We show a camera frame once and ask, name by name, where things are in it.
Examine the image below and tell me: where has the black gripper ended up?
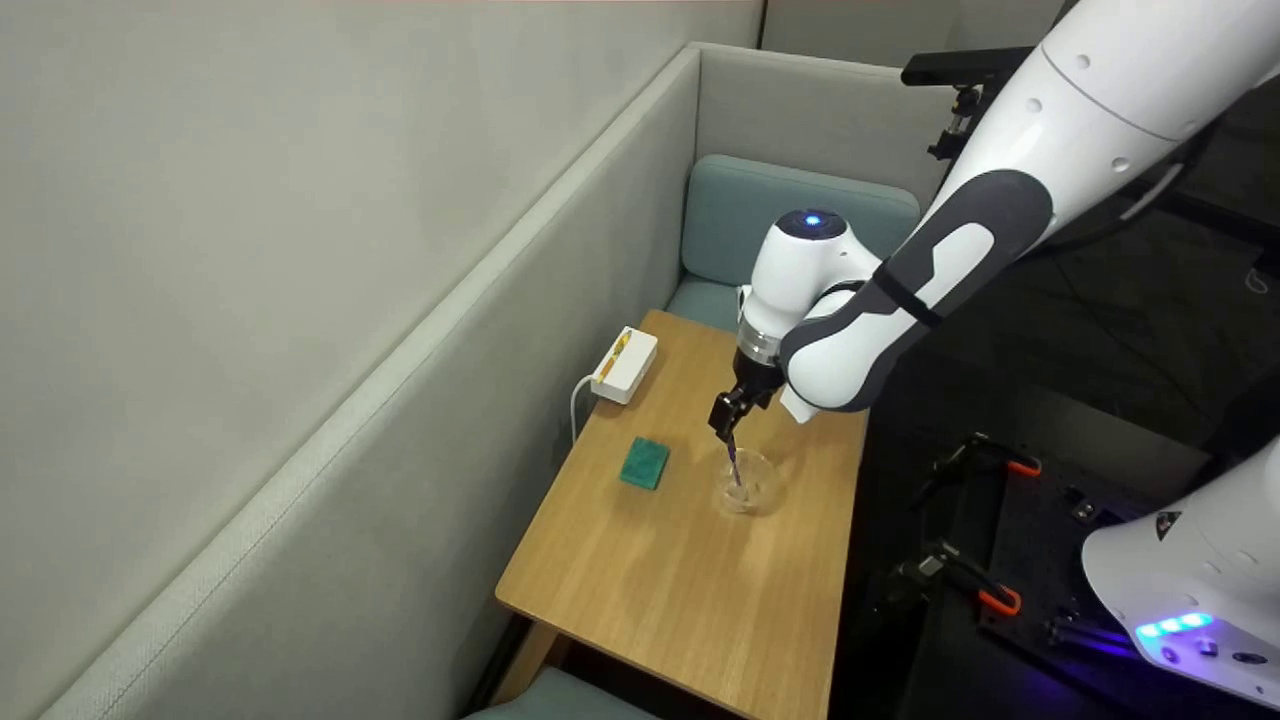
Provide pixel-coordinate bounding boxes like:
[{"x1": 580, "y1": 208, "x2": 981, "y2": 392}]
[{"x1": 705, "y1": 342, "x2": 792, "y2": 452}]

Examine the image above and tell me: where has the green sponge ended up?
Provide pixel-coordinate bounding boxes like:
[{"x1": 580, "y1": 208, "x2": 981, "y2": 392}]
[{"x1": 615, "y1": 437, "x2": 678, "y2": 498}]

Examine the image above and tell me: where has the white power strip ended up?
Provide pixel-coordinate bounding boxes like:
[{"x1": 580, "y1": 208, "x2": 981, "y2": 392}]
[{"x1": 584, "y1": 324, "x2": 663, "y2": 407}]

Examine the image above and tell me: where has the teal upholstered bench seat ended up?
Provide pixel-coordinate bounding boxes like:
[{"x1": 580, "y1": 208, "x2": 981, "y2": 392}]
[
  {"x1": 460, "y1": 663, "x2": 663, "y2": 720},
  {"x1": 660, "y1": 151, "x2": 927, "y2": 385}
]

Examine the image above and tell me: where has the black bar clamp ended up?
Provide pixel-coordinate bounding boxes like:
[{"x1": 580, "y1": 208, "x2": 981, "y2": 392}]
[
  {"x1": 894, "y1": 538, "x2": 1029, "y2": 624},
  {"x1": 926, "y1": 431, "x2": 1048, "y2": 499}
]

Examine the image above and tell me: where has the wooden table leg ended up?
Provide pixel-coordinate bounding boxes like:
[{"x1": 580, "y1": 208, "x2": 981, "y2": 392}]
[{"x1": 490, "y1": 615, "x2": 565, "y2": 708}]

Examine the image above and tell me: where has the white power cable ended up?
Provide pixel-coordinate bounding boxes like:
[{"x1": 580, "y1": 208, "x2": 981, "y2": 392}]
[{"x1": 565, "y1": 374, "x2": 601, "y2": 450}]

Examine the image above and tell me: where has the black camera stand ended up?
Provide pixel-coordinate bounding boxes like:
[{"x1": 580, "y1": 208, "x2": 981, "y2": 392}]
[{"x1": 896, "y1": 45, "x2": 1041, "y2": 164}]

